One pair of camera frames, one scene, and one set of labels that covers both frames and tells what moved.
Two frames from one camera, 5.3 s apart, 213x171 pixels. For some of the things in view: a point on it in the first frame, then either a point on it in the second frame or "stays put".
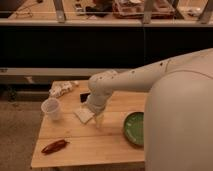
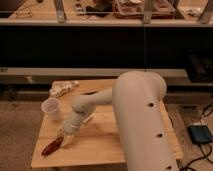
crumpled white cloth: (60, 87) stays put
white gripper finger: (97, 121) to (60, 132)
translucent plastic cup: (51, 108) stays put
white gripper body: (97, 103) to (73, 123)
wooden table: (69, 142) stays put
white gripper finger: (101, 120) to (67, 140)
